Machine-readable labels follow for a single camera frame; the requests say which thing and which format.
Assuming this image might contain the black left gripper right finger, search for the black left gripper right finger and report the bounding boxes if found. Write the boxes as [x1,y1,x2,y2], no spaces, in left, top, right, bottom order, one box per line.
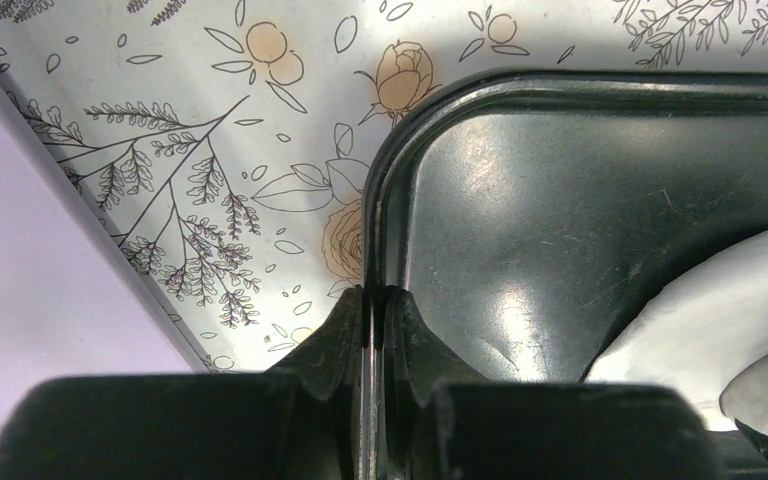
[383,287,727,479]

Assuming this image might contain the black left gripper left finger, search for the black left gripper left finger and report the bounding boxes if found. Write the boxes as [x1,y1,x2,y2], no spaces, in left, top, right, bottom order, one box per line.
[0,287,362,479]

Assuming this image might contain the white dough disc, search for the white dough disc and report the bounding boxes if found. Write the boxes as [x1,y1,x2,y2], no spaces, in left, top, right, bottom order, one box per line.
[585,231,768,431]

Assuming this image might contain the purple plastic tray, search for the purple plastic tray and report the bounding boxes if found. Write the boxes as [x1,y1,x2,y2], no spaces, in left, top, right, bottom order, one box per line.
[0,87,196,429]

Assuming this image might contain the black baking tray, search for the black baking tray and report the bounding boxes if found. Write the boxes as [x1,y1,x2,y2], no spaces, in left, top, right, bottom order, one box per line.
[362,69,768,480]

